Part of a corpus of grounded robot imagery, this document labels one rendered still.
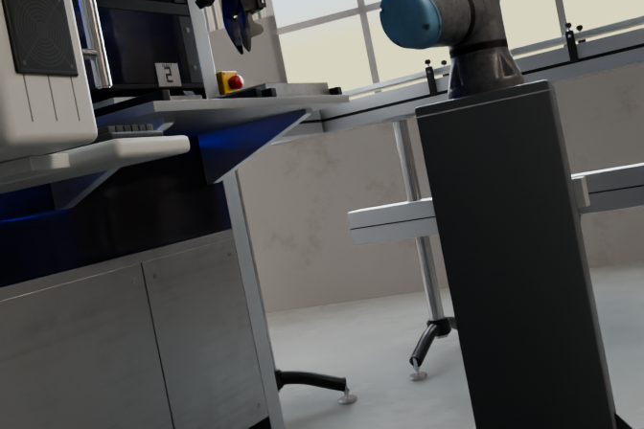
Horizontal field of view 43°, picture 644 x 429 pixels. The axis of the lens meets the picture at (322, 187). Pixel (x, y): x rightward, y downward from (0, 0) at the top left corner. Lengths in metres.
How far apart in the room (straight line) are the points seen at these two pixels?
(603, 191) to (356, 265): 2.11
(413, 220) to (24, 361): 1.50
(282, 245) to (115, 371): 2.78
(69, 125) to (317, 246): 3.45
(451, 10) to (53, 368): 1.05
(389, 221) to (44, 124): 1.90
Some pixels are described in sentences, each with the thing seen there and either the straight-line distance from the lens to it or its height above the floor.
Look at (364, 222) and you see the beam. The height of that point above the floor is 0.51.
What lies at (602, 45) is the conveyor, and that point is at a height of 0.91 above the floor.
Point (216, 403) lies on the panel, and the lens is 2.14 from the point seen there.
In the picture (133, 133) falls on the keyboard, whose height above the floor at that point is 0.81.
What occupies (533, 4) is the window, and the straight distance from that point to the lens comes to 4.27.
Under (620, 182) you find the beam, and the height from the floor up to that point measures 0.51.
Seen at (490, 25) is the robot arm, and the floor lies 0.92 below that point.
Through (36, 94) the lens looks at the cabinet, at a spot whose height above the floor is 0.86.
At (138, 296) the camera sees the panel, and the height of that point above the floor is 0.51.
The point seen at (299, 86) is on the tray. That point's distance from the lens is 1.91.
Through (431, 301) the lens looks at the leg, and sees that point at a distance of 2.86.
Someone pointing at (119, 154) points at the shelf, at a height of 0.78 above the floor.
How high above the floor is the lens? 0.70
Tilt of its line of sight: 1 degrees down
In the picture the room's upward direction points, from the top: 11 degrees counter-clockwise
